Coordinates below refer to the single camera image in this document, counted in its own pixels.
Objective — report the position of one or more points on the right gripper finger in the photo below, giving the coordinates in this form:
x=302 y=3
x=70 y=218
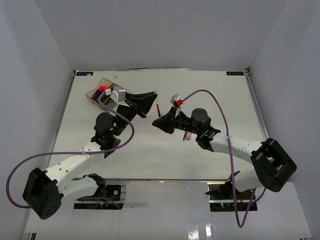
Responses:
x=170 y=115
x=165 y=125

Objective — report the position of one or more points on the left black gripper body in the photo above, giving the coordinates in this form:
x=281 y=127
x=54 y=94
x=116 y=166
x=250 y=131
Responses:
x=128 y=112

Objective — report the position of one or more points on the amber plastic tray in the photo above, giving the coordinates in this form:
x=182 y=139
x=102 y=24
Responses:
x=92 y=95

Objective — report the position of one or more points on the left black logo sticker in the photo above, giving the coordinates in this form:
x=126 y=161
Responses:
x=84 y=73

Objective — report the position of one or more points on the red ink gel pen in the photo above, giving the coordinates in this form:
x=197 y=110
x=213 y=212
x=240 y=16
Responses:
x=158 y=111

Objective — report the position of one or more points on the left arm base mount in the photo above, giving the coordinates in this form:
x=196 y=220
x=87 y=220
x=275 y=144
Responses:
x=104 y=198

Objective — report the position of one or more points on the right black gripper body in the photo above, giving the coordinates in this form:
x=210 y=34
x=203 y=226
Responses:
x=183 y=123

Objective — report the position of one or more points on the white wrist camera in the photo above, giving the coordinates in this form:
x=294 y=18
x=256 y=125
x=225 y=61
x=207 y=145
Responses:
x=177 y=102
x=118 y=95

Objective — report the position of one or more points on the light pink correction pen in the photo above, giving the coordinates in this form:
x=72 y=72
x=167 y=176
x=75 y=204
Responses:
x=187 y=136

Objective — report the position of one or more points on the right black logo sticker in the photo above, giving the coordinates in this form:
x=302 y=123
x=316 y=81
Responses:
x=234 y=73

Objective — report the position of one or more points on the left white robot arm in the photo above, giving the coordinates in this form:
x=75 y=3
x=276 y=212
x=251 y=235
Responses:
x=47 y=189

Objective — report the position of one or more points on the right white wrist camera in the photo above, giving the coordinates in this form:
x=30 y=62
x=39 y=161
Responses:
x=177 y=102

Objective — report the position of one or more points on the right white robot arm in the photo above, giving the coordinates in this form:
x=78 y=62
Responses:
x=272 y=166

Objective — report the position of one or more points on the black logo sticker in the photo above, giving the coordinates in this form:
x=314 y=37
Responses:
x=84 y=73
x=234 y=73

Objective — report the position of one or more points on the pink cap highlighter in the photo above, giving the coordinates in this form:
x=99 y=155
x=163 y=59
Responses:
x=101 y=88

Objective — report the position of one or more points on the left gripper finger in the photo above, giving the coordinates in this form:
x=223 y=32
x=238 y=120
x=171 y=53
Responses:
x=141 y=96
x=143 y=105

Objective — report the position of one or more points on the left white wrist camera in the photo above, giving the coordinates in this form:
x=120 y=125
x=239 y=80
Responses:
x=118 y=95

